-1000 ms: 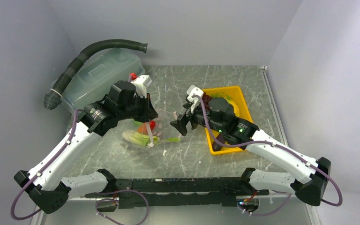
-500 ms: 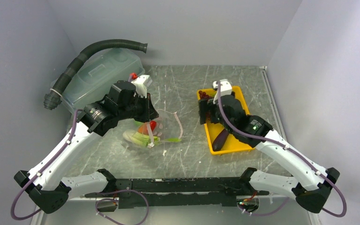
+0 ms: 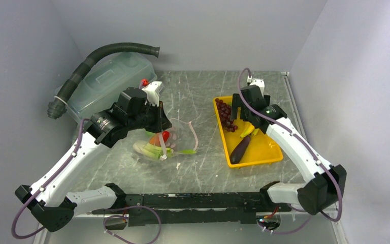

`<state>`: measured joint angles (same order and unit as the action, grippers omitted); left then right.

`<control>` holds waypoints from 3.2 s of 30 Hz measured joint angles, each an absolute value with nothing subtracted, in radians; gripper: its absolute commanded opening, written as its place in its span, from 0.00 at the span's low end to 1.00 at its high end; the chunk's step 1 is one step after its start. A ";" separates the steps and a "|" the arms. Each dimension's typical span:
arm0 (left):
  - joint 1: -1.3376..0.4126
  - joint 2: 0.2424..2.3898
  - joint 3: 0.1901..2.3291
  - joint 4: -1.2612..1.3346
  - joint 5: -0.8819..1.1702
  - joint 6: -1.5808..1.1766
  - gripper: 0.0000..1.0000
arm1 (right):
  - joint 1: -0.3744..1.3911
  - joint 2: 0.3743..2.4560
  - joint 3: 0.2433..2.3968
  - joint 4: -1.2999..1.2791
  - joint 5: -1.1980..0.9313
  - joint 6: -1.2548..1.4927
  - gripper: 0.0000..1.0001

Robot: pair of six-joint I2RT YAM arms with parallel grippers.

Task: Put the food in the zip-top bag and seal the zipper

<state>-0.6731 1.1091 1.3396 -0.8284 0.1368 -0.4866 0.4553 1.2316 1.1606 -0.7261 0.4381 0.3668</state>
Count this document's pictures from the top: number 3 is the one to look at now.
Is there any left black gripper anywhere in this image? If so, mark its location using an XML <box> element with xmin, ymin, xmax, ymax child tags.
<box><xmin>127</xmin><ymin>100</ymin><xmax>173</xmax><ymax>133</ymax></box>

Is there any orange red mango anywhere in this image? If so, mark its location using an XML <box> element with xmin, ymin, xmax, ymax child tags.
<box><xmin>149</xmin><ymin>131</ymin><xmax>170</xmax><ymax>146</ymax></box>

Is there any clear pink zip top bag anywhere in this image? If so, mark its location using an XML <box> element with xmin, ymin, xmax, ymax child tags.
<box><xmin>160</xmin><ymin>118</ymin><xmax>199</xmax><ymax>153</ymax></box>

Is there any purple eggplant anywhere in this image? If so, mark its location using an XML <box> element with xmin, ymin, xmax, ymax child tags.
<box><xmin>230</xmin><ymin>136</ymin><xmax>251</xmax><ymax>165</ymax></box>

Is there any yellow plastic tray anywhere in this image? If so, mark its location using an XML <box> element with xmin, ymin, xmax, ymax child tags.
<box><xmin>214</xmin><ymin>108</ymin><xmax>283</xmax><ymax>168</ymax></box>

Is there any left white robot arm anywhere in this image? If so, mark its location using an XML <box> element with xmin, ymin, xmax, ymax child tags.
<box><xmin>15</xmin><ymin>82</ymin><xmax>172</xmax><ymax>232</ymax></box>

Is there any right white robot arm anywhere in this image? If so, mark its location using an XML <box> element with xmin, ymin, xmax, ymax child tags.
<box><xmin>231</xmin><ymin>85</ymin><xmax>347</xmax><ymax>222</ymax></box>

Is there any purple grape bunch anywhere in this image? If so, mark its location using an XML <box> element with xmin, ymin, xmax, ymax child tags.
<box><xmin>215</xmin><ymin>98</ymin><xmax>238</xmax><ymax>132</ymax></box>

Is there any clear lidded storage box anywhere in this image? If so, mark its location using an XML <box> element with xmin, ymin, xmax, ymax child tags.
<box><xmin>66</xmin><ymin>52</ymin><xmax>157</xmax><ymax>123</ymax></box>

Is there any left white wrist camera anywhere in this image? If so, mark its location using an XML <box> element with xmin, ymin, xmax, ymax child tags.
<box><xmin>139</xmin><ymin>79</ymin><xmax>165</xmax><ymax>106</ymax></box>

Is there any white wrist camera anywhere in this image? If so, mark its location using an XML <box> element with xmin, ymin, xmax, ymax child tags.
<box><xmin>139</xmin><ymin>79</ymin><xmax>165</xmax><ymax>106</ymax></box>
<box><xmin>247</xmin><ymin>76</ymin><xmax>265</xmax><ymax>96</ymax></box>

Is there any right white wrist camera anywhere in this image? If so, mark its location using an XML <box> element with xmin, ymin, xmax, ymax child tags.
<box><xmin>247</xmin><ymin>76</ymin><xmax>265</xmax><ymax>96</ymax></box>

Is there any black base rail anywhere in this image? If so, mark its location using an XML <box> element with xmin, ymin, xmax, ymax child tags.
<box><xmin>92</xmin><ymin>192</ymin><xmax>291</xmax><ymax>227</ymax></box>

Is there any black corrugated hose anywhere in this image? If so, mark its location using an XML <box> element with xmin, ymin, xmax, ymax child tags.
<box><xmin>47</xmin><ymin>42</ymin><xmax>160</xmax><ymax>120</ymax></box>

